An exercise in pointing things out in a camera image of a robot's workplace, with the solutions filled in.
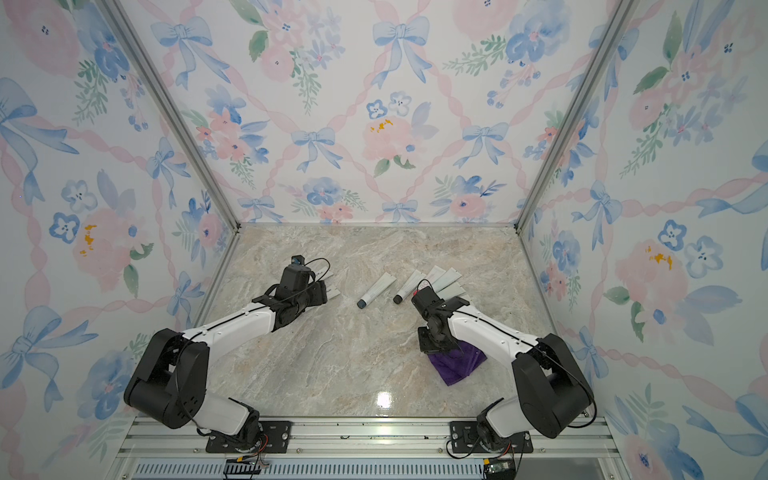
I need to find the purple cloth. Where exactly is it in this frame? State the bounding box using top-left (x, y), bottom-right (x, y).
top-left (428, 341), bottom-right (487, 386)

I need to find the white toothpaste tube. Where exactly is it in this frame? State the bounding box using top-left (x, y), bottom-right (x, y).
top-left (432, 268), bottom-right (462, 292)

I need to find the white tube black cap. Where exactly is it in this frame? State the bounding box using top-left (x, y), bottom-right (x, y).
top-left (393, 270), bottom-right (424, 305)

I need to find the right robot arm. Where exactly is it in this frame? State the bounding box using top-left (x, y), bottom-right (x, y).
top-left (411, 285), bottom-right (596, 450)

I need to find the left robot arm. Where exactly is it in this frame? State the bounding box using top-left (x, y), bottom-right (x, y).
top-left (123, 256), bottom-right (328, 451)

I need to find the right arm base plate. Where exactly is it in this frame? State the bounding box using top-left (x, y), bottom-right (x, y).
top-left (448, 420), bottom-right (533, 454)

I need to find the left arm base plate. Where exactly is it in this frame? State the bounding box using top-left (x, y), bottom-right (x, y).
top-left (205, 420), bottom-right (293, 454)

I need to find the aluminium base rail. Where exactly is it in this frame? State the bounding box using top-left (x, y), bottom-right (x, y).
top-left (106, 417), bottom-right (630, 479)

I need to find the aluminium corner post left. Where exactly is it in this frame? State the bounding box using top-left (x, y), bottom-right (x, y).
top-left (95, 1), bottom-right (241, 233)

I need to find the aluminium corner post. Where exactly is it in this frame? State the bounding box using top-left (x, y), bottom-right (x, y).
top-left (95, 1), bottom-right (241, 233)
top-left (515, 0), bottom-right (636, 235)

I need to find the aluminium corner post right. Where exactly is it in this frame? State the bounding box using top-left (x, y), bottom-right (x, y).
top-left (515, 0), bottom-right (636, 235)

